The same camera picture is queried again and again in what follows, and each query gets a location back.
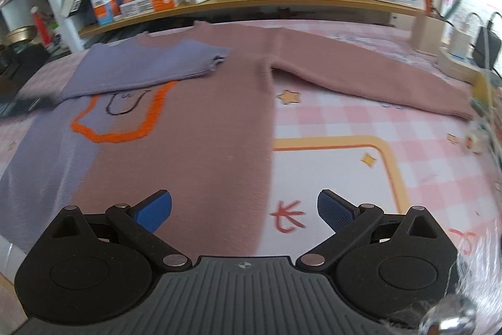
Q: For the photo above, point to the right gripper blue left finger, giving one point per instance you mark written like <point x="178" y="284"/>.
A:
<point x="137" y="226"/>

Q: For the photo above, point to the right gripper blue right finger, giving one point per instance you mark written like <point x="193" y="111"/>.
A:
<point x="352" y="227"/>

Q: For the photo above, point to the purple and pink sweater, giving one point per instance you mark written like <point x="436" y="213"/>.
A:
<point x="191" y="113"/>

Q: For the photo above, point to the brass bowl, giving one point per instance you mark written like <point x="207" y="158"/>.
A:
<point x="20" y="35"/>

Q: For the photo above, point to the pink checkered cartoon table mat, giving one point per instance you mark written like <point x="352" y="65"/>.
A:
<point x="365" y="151"/>

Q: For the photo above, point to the white power strip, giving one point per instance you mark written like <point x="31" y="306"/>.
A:
<point x="464" y="70"/>

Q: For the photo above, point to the flat white orange box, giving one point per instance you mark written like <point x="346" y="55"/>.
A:
<point x="139" y="7"/>

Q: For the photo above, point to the beige pen holder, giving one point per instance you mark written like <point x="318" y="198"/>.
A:
<point x="426" y="34"/>

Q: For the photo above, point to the black power adapter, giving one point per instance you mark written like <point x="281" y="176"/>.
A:
<point x="487" y="47"/>

